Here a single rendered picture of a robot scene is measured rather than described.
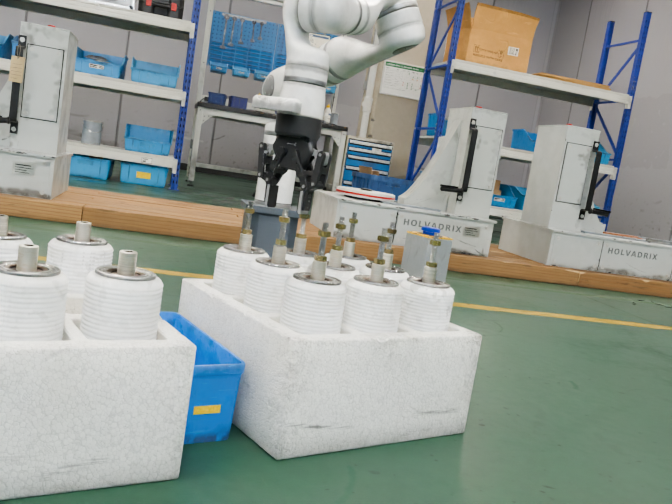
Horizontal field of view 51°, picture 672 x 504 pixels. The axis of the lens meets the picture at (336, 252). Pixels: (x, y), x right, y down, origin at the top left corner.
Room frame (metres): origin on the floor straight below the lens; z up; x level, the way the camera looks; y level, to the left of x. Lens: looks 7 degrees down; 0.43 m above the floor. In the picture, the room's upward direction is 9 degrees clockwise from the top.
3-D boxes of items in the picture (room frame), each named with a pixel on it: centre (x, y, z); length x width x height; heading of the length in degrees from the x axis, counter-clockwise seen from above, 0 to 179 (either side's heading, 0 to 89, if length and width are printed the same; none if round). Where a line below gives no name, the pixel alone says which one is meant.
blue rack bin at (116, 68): (5.76, 2.10, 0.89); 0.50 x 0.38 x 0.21; 13
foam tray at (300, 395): (1.24, 0.00, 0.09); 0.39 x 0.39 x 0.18; 37
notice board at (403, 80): (7.68, -0.43, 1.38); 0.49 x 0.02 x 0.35; 105
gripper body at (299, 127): (1.16, 0.09, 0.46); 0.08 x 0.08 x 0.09
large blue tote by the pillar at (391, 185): (6.03, -0.30, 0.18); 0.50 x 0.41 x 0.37; 19
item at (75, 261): (1.08, 0.39, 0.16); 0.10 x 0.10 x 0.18
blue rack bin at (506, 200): (6.64, -1.32, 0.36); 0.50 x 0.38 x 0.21; 16
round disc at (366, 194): (3.60, -0.10, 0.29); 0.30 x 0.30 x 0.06
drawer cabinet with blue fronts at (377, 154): (7.07, -0.10, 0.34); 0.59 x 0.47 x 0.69; 15
